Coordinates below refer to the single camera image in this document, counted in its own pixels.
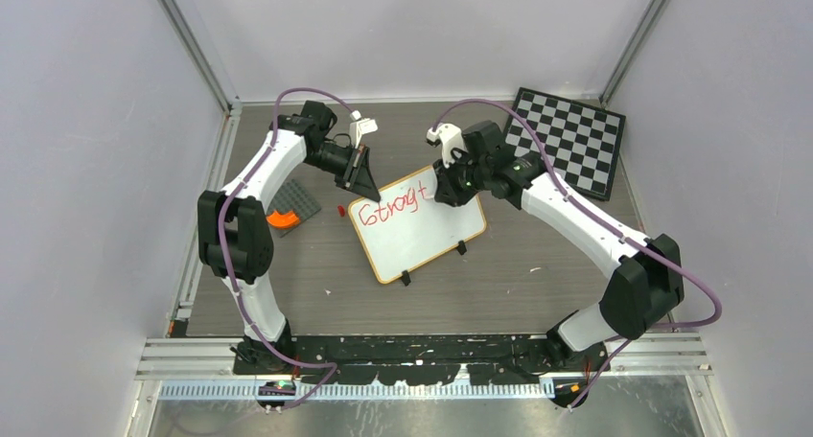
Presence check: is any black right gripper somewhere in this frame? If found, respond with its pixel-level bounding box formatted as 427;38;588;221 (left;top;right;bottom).
434;148;491;206

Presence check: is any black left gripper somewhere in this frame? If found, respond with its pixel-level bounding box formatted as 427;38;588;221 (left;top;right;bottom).
305;143;382;202

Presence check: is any white whiteboard orange frame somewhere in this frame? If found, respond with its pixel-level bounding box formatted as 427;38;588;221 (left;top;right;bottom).
347;166;487;285

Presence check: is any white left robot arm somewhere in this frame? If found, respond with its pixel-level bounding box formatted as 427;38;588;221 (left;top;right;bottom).
197;101;381;374

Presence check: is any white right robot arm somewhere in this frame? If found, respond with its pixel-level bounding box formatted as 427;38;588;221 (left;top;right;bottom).
427;121;685;371

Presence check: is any grey studded building plate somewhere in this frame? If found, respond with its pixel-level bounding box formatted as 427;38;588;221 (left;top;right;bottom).
267;179;321;237

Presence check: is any orange curved block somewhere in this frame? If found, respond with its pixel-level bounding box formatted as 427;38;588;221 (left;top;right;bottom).
266;210;302;230

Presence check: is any black white checkerboard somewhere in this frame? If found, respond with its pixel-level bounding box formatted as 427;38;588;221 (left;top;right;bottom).
512;87;626;201

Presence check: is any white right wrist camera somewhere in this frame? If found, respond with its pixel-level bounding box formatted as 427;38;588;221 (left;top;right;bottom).
426;123;468;169

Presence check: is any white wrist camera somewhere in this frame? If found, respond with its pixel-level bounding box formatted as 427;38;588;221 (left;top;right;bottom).
348;110;378;148
426;123;468;169

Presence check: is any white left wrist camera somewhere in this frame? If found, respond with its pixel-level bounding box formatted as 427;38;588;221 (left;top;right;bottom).
348;110;378;148

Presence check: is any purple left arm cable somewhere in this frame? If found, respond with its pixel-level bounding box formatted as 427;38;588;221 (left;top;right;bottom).
217;87;360;411

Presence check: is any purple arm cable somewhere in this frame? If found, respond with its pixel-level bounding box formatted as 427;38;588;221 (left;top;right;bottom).
430;99;724;411
217;87;360;411

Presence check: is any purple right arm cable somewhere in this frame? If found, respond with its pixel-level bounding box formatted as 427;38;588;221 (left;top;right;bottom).
430;99;724;411

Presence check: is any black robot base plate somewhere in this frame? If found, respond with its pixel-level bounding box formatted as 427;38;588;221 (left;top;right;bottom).
230;334;608;386

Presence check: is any aluminium rail frame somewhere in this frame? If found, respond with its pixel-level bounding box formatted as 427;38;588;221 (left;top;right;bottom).
136;333;712;405

